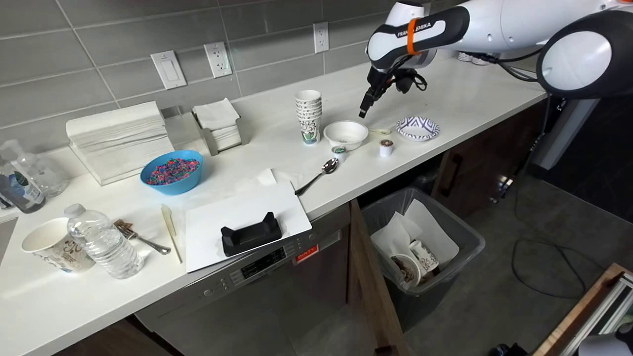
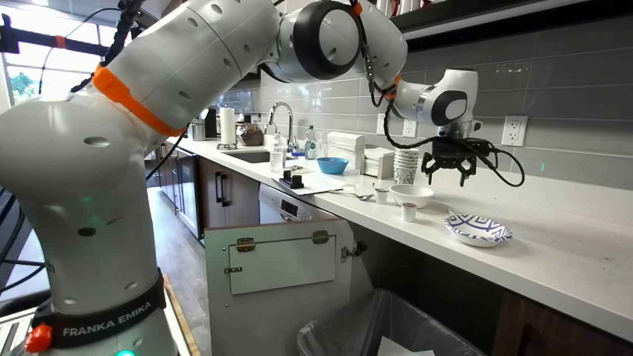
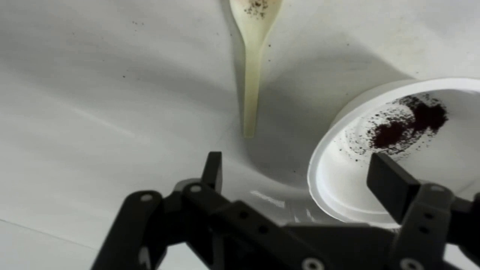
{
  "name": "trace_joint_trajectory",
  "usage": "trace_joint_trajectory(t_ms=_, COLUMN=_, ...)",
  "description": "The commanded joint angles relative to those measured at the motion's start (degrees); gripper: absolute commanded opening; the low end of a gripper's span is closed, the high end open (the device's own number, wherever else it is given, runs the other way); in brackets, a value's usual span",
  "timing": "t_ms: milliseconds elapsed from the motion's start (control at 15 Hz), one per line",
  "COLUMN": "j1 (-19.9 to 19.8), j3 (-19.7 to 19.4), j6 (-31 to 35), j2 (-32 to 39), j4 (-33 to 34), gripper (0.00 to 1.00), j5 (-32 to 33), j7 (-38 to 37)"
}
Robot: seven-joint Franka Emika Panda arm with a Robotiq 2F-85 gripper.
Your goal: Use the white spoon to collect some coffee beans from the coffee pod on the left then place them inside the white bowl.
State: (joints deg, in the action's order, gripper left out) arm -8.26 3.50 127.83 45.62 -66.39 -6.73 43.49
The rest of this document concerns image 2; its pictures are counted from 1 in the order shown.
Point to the dark coffee machine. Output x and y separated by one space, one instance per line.
210 125

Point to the clear bottle blue label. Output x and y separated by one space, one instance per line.
311 143

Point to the dark base cabinet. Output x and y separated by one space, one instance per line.
244 198

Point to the white coffee pod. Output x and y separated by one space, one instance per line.
383 196
410 212

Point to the black mounting bar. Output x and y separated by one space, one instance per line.
26 40

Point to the chrome gooseneck faucet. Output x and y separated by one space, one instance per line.
292 129

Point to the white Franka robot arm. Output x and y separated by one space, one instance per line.
100 165

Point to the clear plastic water bottle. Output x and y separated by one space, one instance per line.
278 155

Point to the white bowl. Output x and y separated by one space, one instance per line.
412 194

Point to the open cabinet door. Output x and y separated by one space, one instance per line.
278 317

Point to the blue bowl with candies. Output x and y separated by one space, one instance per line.
333 167

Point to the gray trash bin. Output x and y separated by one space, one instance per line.
369 323

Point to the black plastic holder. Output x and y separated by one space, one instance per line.
294 179

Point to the small white napkin box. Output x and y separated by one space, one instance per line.
377 165

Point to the white wall outlet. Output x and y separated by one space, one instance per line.
381 123
410 129
515 131

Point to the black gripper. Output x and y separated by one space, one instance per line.
452 151

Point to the white paper sheets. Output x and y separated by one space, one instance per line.
402 349

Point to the white board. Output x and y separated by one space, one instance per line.
309 187

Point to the glass coffee pot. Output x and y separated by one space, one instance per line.
250 131

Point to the stack of printed paper cups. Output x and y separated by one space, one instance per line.
406 169

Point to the paper towel roll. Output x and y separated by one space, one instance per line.
228 127

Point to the wooden base cabinet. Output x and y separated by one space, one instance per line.
561 337

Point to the long dark wall shelf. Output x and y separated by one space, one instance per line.
527 16

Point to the blue patterned paper plate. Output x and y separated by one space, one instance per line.
477 230

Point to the steel dishwasher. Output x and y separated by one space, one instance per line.
290 210

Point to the steel sink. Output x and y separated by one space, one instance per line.
248 157

